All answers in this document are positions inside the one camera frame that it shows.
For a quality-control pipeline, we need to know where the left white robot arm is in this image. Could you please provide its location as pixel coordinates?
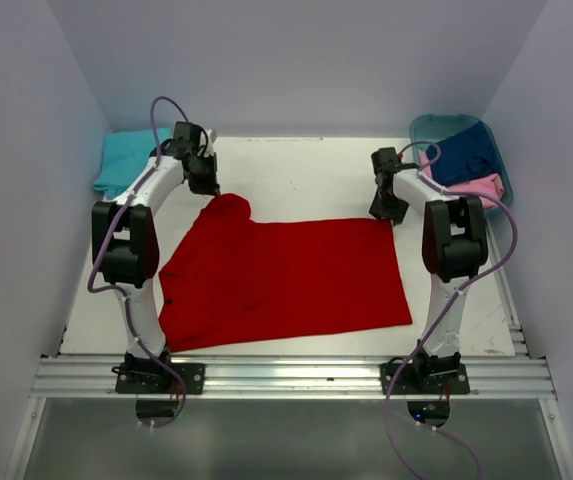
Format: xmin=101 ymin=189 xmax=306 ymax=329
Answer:
xmin=87 ymin=121 xmax=220 ymax=393

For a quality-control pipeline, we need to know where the aluminium mounting rail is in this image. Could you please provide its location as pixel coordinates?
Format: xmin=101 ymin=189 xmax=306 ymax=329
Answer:
xmin=29 ymin=355 xmax=556 ymax=400

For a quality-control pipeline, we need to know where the folded teal t shirt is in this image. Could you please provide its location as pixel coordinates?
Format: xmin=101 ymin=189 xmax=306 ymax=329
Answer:
xmin=93 ymin=130 xmax=155 ymax=200

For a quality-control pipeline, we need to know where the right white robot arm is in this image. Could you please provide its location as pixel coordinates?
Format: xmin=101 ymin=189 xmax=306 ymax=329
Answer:
xmin=369 ymin=147 xmax=488 ymax=393

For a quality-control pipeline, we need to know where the navy blue t shirt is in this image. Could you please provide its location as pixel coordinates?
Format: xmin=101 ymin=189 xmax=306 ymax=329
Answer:
xmin=429 ymin=121 xmax=501 ymax=186

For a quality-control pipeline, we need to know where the pink t shirt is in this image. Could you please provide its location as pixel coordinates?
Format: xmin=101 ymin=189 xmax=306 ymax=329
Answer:
xmin=447 ymin=173 xmax=505 ymax=210

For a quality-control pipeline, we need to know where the red t shirt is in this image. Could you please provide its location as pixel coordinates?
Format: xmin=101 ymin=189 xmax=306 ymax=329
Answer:
xmin=159 ymin=194 xmax=412 ymax=352

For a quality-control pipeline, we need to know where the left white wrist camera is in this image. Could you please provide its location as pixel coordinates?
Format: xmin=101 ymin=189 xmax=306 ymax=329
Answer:
xmin=204 ymin=128 xmax=217 ymax=156

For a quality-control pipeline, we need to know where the teal plastic basket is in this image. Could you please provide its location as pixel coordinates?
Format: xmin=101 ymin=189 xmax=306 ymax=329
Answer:
xmin=409 ymin=114 xmax=513 ymax=205

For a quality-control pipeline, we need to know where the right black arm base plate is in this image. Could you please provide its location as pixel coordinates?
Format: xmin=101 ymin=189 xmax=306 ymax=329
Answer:
xmin=379 ymin=353 xmax=471 ymax=395

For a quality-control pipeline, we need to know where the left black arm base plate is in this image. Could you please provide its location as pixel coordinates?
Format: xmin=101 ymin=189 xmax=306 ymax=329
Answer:
xmin=111 ymin=363 xmax=205 ymax=395

